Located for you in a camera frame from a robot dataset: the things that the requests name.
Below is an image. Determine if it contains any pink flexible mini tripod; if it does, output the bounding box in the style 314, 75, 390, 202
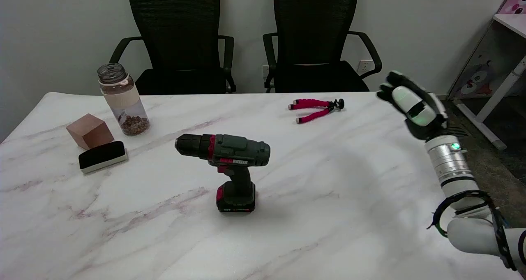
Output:
288, 98, 345, 125

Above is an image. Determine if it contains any black whiteboard eraser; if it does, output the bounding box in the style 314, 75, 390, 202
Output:
78, 141, 128, 174

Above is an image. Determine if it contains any brown wooden cube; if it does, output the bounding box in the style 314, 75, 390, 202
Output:
66, 113, 115, 150

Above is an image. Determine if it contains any black mesh office chair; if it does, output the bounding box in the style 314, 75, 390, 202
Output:
109, 0, 237, 95
262, 0, 383, 93

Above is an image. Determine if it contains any white desk with cartoon panel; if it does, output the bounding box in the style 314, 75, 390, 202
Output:
447, 0, 526, 150

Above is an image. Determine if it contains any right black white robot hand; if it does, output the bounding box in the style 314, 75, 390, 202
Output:
376, 70, 448, 141

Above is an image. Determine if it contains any glass jar with nuts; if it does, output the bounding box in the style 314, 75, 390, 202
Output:
97, 63, 151, 137

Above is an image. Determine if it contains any floor vent grille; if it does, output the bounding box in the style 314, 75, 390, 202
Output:
445, 125, 468, 138

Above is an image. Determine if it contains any green red power screwdriver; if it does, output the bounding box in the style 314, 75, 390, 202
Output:
175, 133, 271, 214

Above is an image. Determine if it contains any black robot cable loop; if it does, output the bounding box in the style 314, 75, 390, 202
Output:
427, 190, 519, 271

